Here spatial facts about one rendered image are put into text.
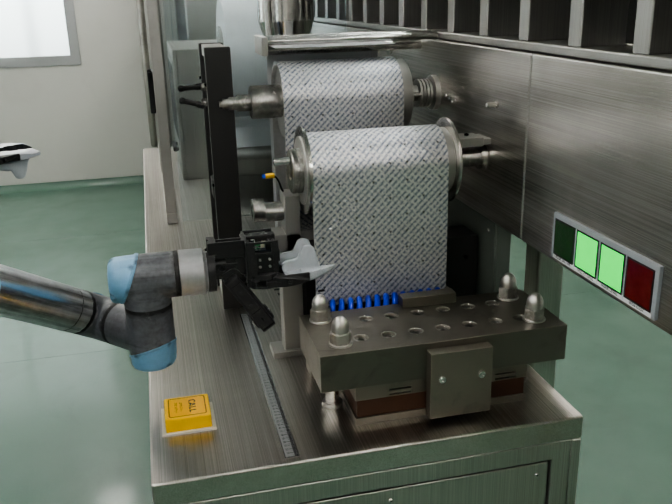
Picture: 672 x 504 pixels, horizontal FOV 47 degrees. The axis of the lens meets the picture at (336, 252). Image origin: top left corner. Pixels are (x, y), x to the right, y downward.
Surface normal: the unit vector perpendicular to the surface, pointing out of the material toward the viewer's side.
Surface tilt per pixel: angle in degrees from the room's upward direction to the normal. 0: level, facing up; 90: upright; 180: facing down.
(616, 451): 0
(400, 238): 90
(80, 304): 73
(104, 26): 90
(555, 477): 90
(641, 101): 90
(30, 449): 0
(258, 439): 0
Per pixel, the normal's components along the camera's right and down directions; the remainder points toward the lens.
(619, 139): -0.97, 0.10
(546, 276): 0.24, 0.31
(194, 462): -0.03, -0.95
